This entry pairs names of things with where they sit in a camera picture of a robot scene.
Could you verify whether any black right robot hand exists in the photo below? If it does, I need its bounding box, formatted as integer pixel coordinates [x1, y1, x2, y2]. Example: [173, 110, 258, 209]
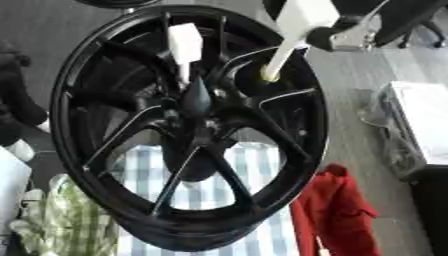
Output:
[304, 0, 448, 53]

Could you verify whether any black spoked wheel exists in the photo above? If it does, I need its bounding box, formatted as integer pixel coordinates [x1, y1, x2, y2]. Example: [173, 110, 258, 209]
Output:
[49, 4, 331, 253]

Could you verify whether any black office chair base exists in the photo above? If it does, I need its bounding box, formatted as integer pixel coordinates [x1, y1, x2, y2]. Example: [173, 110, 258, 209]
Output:
[397, 19, 448, 50]

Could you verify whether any plastic-wrapped white box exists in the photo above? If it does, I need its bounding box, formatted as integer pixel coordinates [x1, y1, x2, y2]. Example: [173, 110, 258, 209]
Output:
[357, 80, 448, 182]

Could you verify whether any red cloth bag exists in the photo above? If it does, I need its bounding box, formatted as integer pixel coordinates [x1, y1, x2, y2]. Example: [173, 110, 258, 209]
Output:
[288, 163, 385, 256]

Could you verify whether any black cabinet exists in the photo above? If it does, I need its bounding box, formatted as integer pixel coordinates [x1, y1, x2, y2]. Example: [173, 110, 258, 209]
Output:
[407, 164, 448, 256]

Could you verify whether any black round tyre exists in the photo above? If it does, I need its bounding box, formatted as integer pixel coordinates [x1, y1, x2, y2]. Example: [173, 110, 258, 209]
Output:
[73, 0, 165, 10]

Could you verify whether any green white checked cloth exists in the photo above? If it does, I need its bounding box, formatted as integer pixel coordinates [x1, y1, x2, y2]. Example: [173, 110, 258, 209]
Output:
[7, 173, 123, 256]

